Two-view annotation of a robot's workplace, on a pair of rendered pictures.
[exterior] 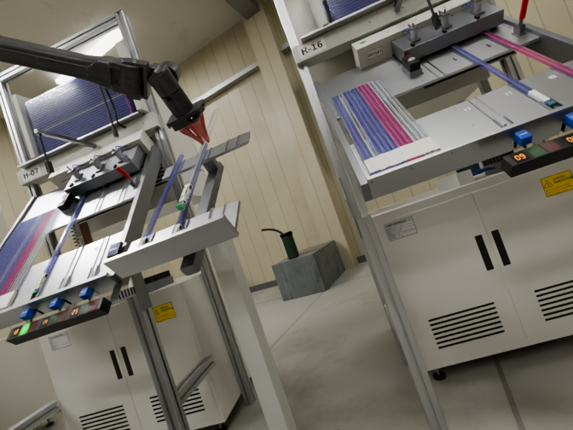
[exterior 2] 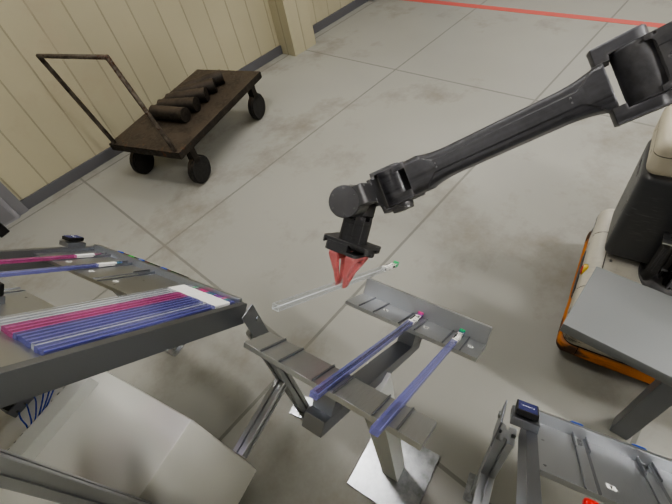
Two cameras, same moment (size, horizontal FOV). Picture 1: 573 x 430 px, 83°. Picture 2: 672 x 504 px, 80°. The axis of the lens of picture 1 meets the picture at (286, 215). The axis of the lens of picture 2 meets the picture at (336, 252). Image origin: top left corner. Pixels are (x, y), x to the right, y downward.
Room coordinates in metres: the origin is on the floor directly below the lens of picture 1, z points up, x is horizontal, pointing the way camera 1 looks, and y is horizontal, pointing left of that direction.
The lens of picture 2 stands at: (1.31, 0.38, 1.63)
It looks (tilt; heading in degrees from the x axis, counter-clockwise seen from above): 48 degrees down; 208
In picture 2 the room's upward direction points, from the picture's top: 14 degrees counter-clockwise
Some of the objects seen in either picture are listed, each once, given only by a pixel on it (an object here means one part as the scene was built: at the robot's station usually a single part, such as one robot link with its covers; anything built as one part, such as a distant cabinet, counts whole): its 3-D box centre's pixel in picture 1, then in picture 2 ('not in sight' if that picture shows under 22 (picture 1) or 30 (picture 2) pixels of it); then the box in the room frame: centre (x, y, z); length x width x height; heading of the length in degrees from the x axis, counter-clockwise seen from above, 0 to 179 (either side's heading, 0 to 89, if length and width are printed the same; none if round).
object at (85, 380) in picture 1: (170, 348); not in sight; (1.64, 0.77, 0.31); 0.70 x 0.65 x 0.62; 80
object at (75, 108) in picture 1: (88, 112); not in sight; (1.51, 0.73, 1.52); 0.51 x 0.13 x 0.27; 80
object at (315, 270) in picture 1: (299, 252); not in sight; (3.60, 0.00, 0.39); 0.78 x 0.62 x 0.78; 156
